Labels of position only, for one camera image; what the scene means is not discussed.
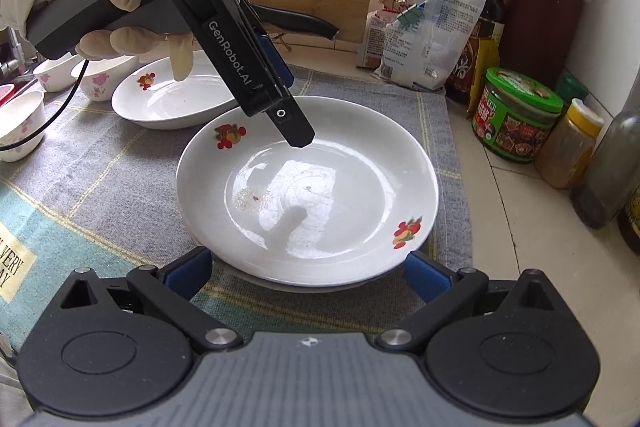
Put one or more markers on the spice jar with yellow lid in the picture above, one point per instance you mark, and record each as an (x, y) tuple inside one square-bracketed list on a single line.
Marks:
[(567, 147)]

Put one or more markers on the white bowl with pink flowers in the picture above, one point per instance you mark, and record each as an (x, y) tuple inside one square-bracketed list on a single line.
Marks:
[(55, 72)]

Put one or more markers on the red basin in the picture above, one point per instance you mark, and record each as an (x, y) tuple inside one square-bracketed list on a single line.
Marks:
[(5, 93)]

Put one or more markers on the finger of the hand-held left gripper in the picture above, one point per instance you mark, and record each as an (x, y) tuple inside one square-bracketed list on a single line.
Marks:
[(275, 62), (295, 127)]

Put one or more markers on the white plate with dark specks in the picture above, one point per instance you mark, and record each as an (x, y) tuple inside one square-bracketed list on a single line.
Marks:
[(320, 197)]

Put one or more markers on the grey and blue checked towel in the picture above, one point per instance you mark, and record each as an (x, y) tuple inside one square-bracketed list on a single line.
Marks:
[(125, 187)]

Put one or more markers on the white plate with fruit print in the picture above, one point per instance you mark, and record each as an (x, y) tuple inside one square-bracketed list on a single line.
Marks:
[(165, 104)]

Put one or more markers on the white and blue bag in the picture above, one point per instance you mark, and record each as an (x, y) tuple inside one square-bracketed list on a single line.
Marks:
[(430, 42)]

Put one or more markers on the green binder clip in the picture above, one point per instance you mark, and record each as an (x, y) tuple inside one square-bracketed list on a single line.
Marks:
[(411, 16)]

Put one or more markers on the white plate with brown stain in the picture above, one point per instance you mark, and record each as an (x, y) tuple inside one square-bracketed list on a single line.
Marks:
[(302, 289)]

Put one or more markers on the yellow packet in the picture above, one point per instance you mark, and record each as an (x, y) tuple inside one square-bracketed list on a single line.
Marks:
[(485, 72)]

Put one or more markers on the white bowl with bold flowers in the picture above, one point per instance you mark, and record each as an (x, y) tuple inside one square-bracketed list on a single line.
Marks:
[(102, 79)]

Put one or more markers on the grey bottle with red cap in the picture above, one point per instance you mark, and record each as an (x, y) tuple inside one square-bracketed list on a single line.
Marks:
[(607, 167)]

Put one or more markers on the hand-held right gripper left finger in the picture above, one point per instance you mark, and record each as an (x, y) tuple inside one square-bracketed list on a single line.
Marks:
[(187, 274)]

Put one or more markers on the dark red knife block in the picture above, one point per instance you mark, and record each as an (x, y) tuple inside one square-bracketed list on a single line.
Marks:
[(540, 22)]

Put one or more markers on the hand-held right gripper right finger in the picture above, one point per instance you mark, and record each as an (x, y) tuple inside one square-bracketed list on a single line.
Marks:
[(427, 277)]

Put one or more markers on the small green capped container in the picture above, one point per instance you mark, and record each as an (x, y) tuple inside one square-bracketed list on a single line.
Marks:
[(572, 88)]

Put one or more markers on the white bowl with pale flowers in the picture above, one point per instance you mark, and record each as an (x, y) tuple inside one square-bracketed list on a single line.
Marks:
[(17, 127)]

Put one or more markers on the sauce jar with green lid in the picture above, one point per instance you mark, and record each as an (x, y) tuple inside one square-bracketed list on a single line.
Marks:
[(515, 122)]

